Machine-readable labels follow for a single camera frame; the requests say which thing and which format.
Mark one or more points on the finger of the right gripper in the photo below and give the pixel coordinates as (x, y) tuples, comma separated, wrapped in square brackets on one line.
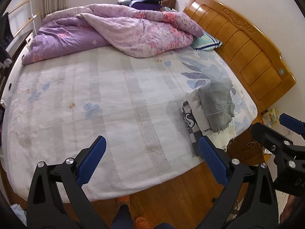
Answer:
[(267, 137), (297, 126)]

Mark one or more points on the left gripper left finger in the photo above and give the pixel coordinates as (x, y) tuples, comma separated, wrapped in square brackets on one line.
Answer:
[(45, 208)]

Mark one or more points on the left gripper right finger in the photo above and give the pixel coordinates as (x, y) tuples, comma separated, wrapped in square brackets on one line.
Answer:
[(259, 208)]

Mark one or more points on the grey zip hoodie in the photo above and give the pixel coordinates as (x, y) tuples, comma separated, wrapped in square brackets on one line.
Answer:
[(217, 103)]

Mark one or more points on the person's right hand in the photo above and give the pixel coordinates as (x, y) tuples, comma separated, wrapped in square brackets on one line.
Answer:
[(288, 208)]

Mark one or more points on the yellow snack package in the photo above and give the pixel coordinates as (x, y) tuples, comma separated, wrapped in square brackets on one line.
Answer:
[(270, 118)]

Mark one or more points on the wooden nightstand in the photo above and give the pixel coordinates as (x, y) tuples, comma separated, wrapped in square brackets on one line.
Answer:
[(246, 149)]

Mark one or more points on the wooden headboard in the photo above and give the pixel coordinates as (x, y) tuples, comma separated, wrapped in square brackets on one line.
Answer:
[(251, 55)]

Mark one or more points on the person's foot orange slipper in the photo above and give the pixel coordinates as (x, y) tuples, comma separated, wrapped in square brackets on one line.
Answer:
[(141, 223)]

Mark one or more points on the white floral bed sheet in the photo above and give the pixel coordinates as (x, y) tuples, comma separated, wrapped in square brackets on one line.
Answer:
[(60, 106)]

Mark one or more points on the striped teal pillow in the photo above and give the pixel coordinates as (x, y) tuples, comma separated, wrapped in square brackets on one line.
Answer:
[(206, 43)]

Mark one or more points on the black hanging jacket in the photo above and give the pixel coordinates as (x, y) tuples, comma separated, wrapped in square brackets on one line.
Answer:
[(6, 38)]

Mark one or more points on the purple floral quilt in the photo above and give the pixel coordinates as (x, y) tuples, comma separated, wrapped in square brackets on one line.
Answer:
[(137, 33)]

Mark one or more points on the wooden clothes rail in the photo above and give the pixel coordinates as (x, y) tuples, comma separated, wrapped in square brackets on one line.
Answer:
[(22, 15)]

